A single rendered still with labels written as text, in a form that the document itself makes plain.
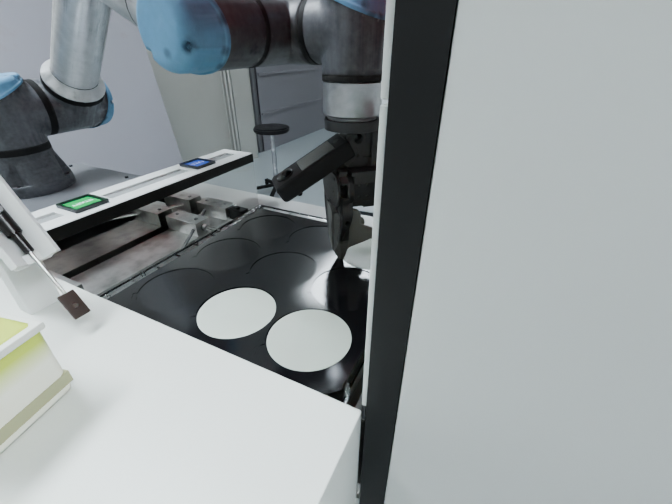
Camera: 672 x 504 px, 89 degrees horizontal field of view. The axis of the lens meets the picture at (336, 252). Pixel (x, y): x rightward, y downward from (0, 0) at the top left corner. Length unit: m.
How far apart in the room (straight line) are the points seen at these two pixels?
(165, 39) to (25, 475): 0.35
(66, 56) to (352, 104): 0.65
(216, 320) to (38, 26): 2.74
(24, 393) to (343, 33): 0.42
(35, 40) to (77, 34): 2.14
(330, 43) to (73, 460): 0.43
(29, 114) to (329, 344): 0.80
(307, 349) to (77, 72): 0.76
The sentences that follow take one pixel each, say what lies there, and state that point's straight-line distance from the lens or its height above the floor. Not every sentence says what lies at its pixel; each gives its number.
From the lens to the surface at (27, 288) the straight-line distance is 0.44.
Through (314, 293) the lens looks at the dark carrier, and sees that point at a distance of 0.48.
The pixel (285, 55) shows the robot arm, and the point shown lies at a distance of 0.48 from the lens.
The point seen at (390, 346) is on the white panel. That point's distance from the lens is 0.21.
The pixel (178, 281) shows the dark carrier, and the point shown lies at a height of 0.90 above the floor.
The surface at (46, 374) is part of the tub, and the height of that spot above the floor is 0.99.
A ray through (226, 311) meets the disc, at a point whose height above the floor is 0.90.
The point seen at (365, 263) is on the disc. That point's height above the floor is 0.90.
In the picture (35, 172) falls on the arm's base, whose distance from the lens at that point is 1.00.
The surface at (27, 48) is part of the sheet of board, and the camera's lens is 2.99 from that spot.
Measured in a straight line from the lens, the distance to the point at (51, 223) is 0.68.
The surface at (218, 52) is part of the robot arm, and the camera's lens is 0.40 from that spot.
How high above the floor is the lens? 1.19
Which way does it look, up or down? 31 degrees down
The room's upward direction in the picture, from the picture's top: straight up
